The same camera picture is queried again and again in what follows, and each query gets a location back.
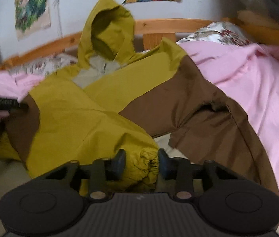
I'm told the wooden bed frame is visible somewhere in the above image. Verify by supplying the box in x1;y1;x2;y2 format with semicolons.
0;11;279;70

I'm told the pink bed sheet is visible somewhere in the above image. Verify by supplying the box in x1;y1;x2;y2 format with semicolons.
0;40;279;237

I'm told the olive brown hooded jacket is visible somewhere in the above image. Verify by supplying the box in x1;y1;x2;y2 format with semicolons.
0;0;278;193

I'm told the white wall cable conduit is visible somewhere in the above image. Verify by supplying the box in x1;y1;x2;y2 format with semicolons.
53;0;63;38

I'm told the green character wall poster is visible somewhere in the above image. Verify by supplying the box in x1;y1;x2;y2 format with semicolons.
14;0;51;40

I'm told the floral patterned pillow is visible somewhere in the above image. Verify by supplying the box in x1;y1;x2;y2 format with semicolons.
8;53;77;77
176;22;255;46

